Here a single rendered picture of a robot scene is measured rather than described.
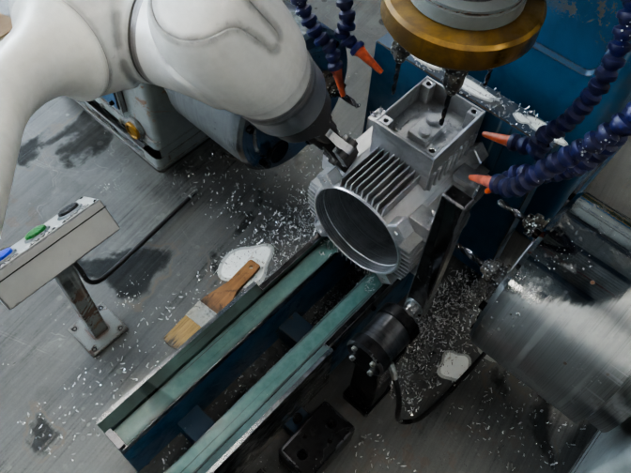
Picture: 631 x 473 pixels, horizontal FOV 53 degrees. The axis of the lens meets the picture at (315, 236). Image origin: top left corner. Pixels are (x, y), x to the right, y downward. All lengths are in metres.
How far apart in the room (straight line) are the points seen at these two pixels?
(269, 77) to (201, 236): 0.66
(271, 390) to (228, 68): 0.51
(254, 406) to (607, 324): 0.46
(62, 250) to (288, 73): 0.43
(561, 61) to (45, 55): 0.67
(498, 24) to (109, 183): 0.80
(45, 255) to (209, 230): 0.38
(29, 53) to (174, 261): 0.63
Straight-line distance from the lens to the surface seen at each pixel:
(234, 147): 0.98
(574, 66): 0.97
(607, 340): 0.78
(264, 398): 0.90
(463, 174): 0.92
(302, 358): 0.92
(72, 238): 0.87
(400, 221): 0.83
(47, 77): 0.58
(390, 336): 0.80
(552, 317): 0.78
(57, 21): 0.59
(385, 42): 0.98
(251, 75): 0.52
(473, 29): 0.71
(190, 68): 0.52
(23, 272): 0.86
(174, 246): 1.16
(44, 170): 1.32
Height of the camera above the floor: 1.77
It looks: 57 degrees down
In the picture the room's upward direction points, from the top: 4 degrees clockwise
